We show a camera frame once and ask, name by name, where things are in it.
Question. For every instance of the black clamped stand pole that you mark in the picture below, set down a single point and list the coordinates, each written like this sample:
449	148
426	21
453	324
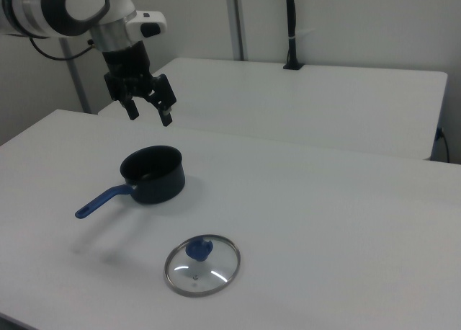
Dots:
292	20

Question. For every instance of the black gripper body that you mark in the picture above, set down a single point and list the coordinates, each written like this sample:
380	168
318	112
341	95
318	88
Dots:
126	65

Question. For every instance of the glass lid with blue knob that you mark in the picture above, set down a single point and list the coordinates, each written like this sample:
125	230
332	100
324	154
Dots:
198	250

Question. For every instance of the white side table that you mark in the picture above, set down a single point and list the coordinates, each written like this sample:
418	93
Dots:
306	106

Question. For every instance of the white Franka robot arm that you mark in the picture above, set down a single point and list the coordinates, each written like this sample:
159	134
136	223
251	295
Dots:
32	5

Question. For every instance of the aluminium frame post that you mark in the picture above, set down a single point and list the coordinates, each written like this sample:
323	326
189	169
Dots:
236	20

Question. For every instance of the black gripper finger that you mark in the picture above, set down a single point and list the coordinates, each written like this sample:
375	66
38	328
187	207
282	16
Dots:
164	114
132	109

